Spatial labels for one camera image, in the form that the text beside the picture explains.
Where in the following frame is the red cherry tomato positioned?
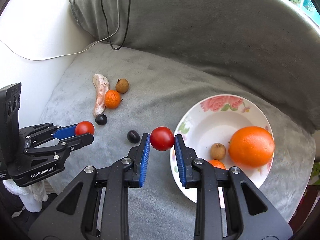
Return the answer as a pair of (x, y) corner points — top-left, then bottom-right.
(75, 121), (95, 135)
(150, 127), (175, 151)

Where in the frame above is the mandarin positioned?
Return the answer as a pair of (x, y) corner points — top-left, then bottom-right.
(209, 159), (226, 170)
(105, 90), (123, 109)

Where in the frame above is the dark grape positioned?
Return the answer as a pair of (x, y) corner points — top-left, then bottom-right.
(127, 130), (140, 144)
(95, 114), (108, 126)

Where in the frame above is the peeled pomelo segment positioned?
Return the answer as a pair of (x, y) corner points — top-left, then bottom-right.
(92, 73), (110, 117)

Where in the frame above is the white gloved left hand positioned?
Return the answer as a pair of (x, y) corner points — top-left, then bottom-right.
(3, 179), (48, 213)

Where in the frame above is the mandarin in plate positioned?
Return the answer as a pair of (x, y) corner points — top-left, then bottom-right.
(209, 159), (226, 170)

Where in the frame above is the longan on sofa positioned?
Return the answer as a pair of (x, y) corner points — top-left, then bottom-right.
(116, 79), (130, 94)

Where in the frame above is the large orange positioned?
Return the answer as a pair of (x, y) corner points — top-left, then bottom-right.
(228, 126), (275, 168)

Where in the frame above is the longan in plate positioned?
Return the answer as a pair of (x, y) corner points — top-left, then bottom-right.
(210, 143), (226, 160)

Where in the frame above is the white floral plate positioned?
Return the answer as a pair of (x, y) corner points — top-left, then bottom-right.
(170, 94), (274, 203)

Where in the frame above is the grey sofa back cushion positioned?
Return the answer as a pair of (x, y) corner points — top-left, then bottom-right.
(71, 0), (319, 132)

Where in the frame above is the black cable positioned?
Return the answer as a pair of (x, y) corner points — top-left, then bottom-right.
(83, 0), (132, 51)

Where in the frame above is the white cable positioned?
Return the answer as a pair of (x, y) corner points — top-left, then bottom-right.
(0, 0), (121, 62)

